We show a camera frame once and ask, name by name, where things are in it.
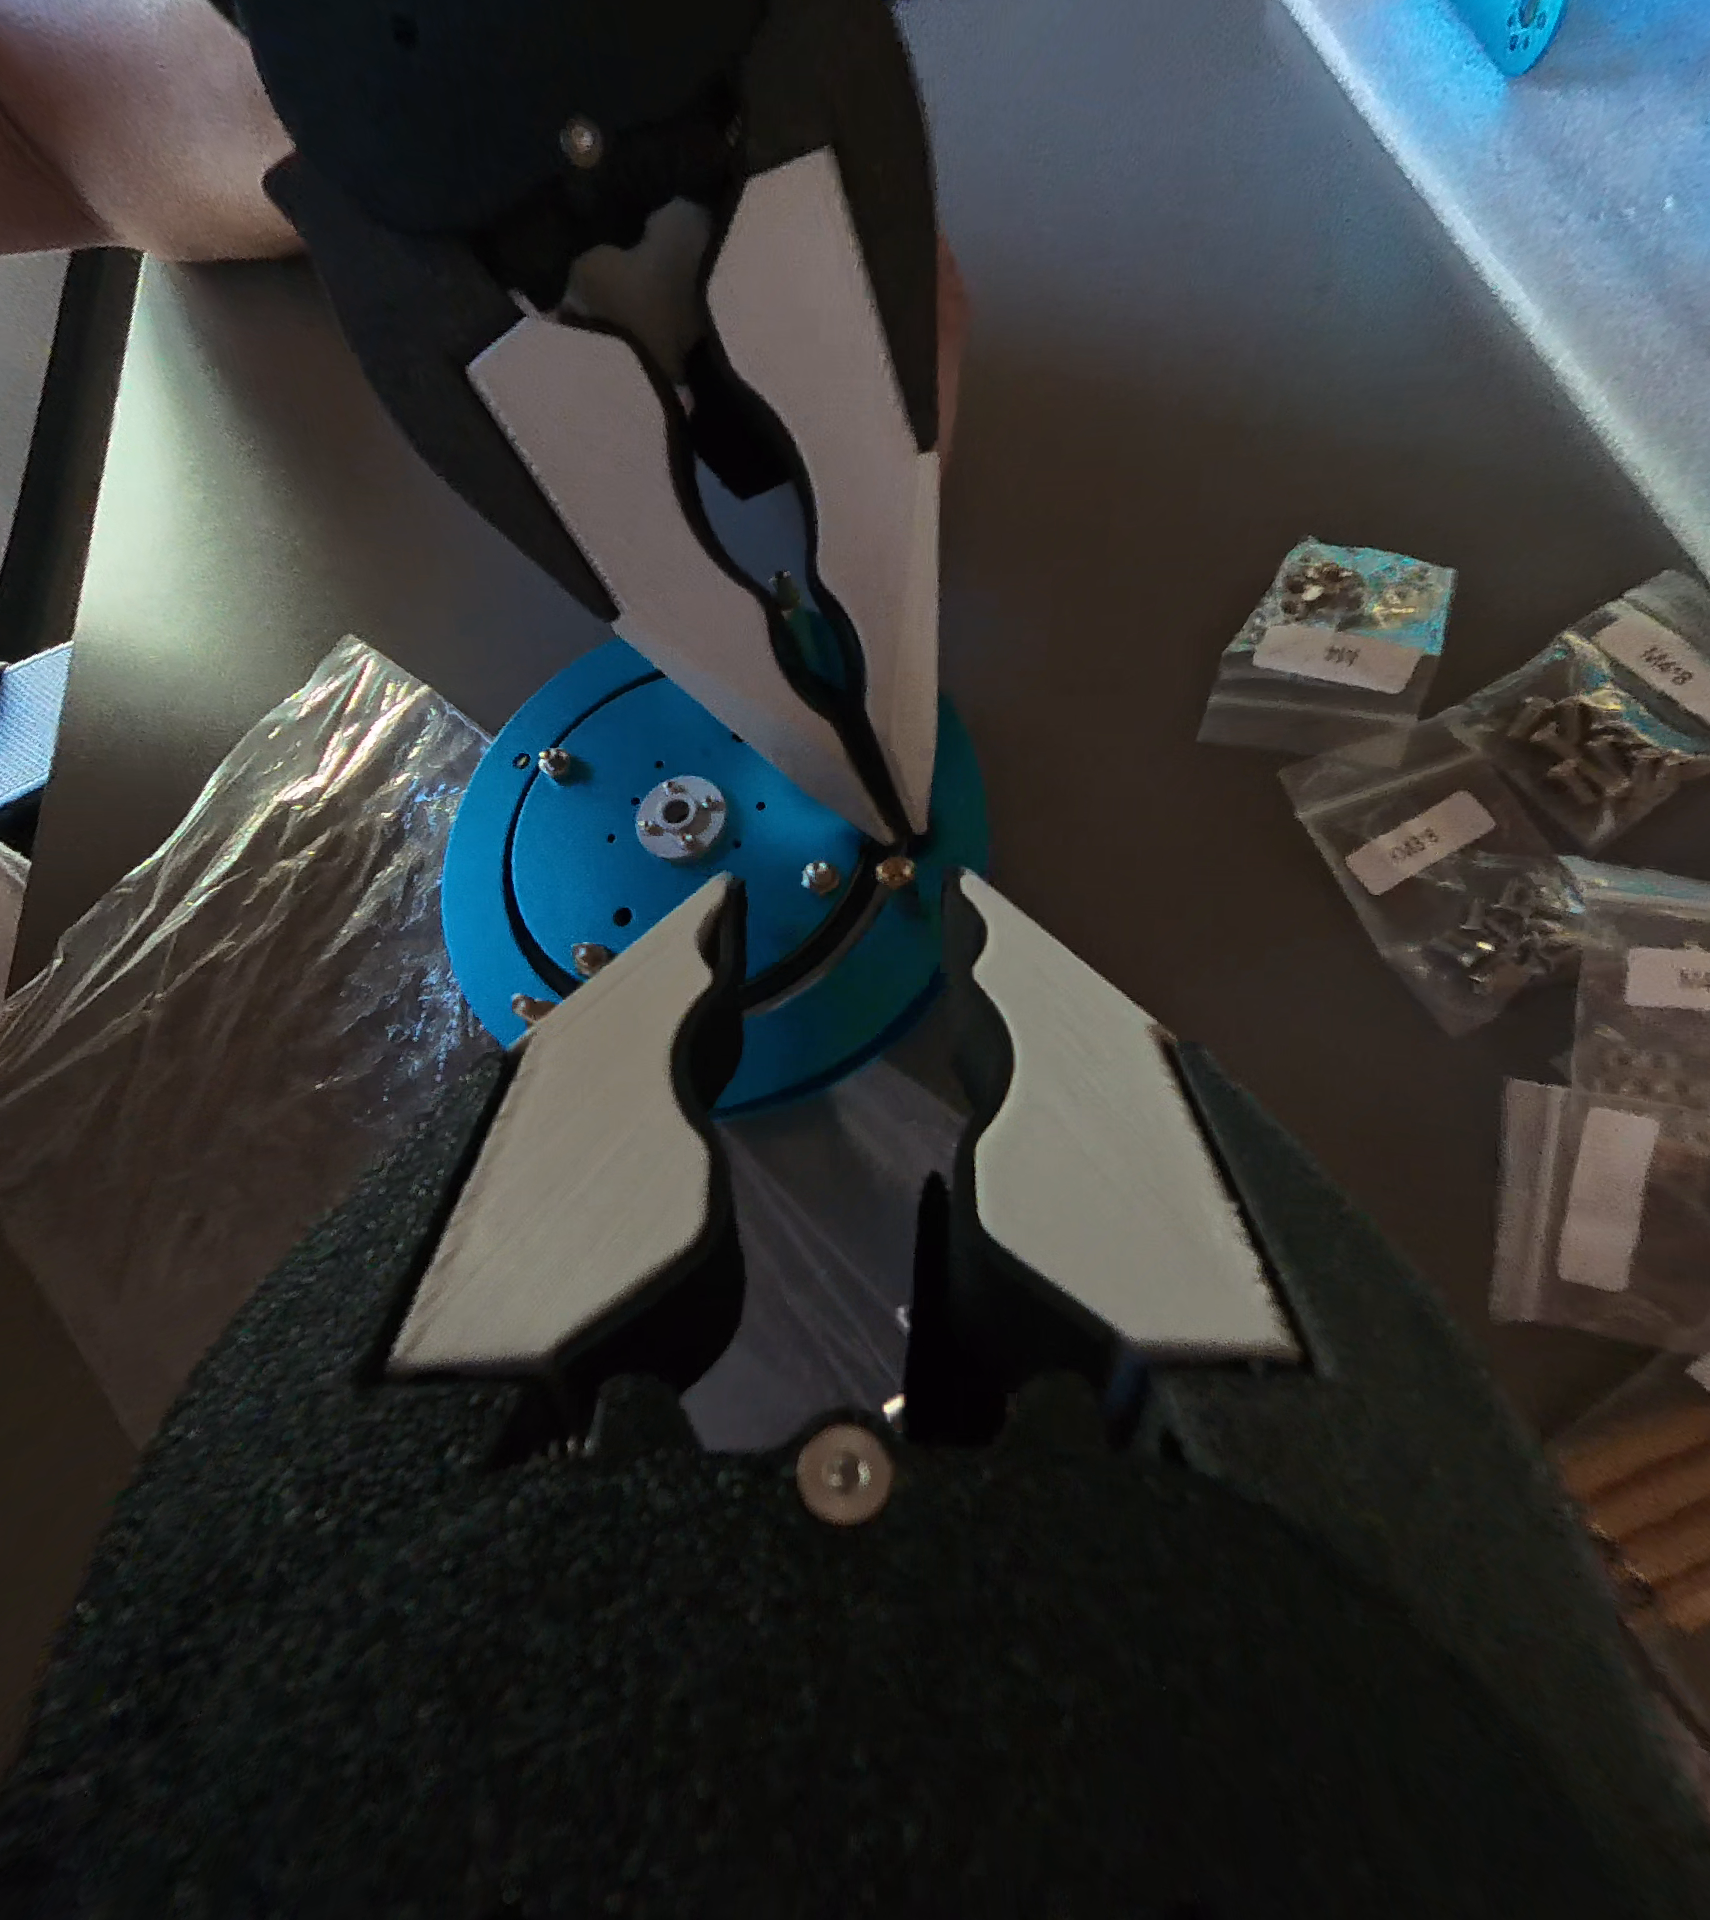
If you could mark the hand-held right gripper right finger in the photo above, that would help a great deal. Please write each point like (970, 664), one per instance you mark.
(1110, 1170)

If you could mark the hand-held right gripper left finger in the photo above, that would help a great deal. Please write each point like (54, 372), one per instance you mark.
(570, 1201)

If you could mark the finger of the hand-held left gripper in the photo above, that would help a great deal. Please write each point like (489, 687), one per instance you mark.
(840, 391)
(614, 481)

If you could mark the blue round metal turntable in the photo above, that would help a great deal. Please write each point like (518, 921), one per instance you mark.
(524, 901)

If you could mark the large clear plastic bag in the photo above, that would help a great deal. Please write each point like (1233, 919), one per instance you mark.
(195, 930)

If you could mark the pile of small screw bags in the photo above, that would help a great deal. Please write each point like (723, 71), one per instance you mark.
(1544, 735)

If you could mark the blue round metal part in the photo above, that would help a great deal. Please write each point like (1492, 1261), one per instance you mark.
(1514, 32)

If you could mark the white tray with blue parts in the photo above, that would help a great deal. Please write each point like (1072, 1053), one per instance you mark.
(1621, 315)

